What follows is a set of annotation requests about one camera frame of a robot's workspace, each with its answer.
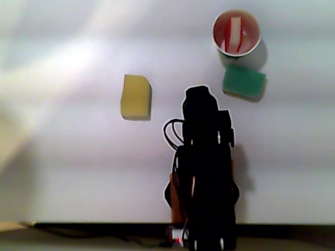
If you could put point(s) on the red and white sponge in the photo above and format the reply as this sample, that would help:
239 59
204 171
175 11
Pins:
235 32

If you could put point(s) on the green and white sponge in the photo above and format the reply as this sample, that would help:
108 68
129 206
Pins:
243 81

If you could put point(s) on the yellow and white sponge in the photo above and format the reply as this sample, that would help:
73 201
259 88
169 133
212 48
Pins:
136 98

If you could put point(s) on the orange table clamp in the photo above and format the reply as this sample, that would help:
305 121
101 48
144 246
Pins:
176 209

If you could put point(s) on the white paper cup green tape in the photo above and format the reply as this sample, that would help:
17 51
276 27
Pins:
252 28

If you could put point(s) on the small white red-lit device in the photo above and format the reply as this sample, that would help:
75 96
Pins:
176 234

